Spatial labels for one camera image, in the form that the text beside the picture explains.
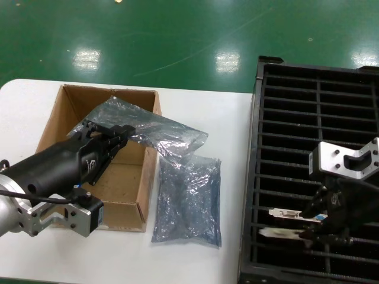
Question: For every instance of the black slotted plastic container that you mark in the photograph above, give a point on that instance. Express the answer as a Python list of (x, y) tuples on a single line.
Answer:
[(255, 103)]

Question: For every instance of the open brown cardboard box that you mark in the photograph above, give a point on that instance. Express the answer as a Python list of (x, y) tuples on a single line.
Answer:
[(124, 183)]

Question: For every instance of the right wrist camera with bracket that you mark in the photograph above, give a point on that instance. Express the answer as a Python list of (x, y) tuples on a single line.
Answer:
[(328, 159)]

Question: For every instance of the graphics card with metal bracket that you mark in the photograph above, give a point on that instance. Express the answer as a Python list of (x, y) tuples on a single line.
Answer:
[(284, 213), (278, 232)]

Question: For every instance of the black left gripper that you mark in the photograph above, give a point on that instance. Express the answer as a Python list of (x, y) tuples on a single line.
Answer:
[(53, 168)]

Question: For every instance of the crumpled bluish antistatic bag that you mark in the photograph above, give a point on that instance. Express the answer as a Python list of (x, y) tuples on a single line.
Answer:
[(186, 207)]

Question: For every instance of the grey translucent antistatic bag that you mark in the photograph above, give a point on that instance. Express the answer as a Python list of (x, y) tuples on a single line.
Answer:
[(154, 127)]

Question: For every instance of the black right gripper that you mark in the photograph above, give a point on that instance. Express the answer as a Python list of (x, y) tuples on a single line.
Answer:
[(355, 204)]

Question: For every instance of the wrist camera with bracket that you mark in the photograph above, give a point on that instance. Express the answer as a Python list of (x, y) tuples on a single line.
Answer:
[(89, 216), (328, 159)]

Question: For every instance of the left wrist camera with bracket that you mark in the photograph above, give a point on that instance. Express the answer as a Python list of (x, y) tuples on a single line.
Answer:
[(89, 216)]

